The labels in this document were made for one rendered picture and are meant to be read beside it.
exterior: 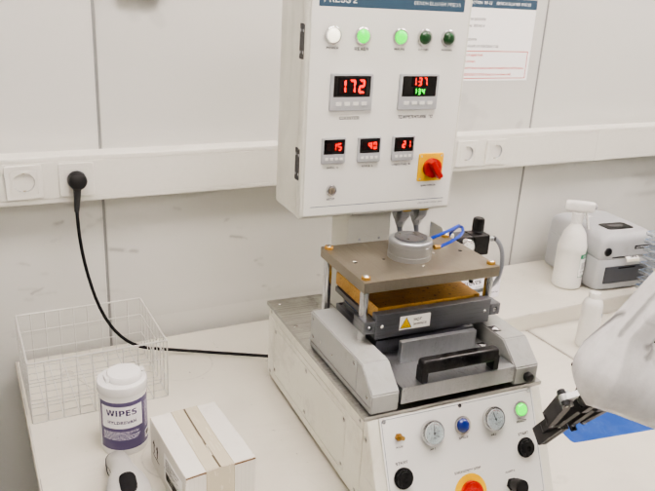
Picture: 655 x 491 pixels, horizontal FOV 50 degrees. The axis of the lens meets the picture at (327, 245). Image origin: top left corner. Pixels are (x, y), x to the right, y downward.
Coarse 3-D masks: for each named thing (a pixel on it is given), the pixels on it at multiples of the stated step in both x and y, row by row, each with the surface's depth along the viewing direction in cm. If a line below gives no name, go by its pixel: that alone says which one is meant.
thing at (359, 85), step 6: (342, 78) 124; (348, 78) 125; (354, 78) 125; (360, 78) 126; (366, 78) 126; (342, 84) 125; (348, 84) 125; (354, 84) 126; (360, 84) 126; (342, 90) 125; (348, 90) 126; (354, 90) 126; (360, 90) 127
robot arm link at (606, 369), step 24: (648, 288) 81; (624, 312) 83; (648, 312) 79; (600, 336) 84; (624, 336) 81; (648, 336) 80; (576, 360) 86; (600, 360) 82; (624, 360) 80; (648, 360) 80; (576, 384) 85; (600, 384) 81; (624, 384) 80; (648, 384) 80; (600, 408) 84; (624, 408) 82; (648, 408) 81
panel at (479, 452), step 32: (416, 416) 114; (448, 416) 116; (480, 416) 119; (512, 416) 121; (384, 448) 111; (416, 448) 114; (448, 448) 116; (480, 448) 118; (512, 448) 121; (416, 480) 113; (448, 480) 115; (480, 480) 117
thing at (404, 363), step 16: (432, 336) 120; (448, 336) 122; (464, 336) 123; (400, 352) 119; (416, 352) 120; (432, 352) 121; (448, 352) 123; (400, 368) 118; (464, 368) 119; (480, 368) 119; (512, 368) 120; (400, 384) 113; (416, 384) 113; (432, 384) 114; (448, 384) 116; (464, 384) 117; (480, 384) 119; (496, 384) 120; (400, 400) 113; (416, 400) 114
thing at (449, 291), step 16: (336, 272) 133; (336, 288) 134; (352, 288) 127; (416, 288) 127; (432, 288) 127; (448, 288) 128; (464, 288) 128; (352, 304) 128; (368, 304) 122; (384, 304) 120; (400, 304) 120; (416, 304) 122
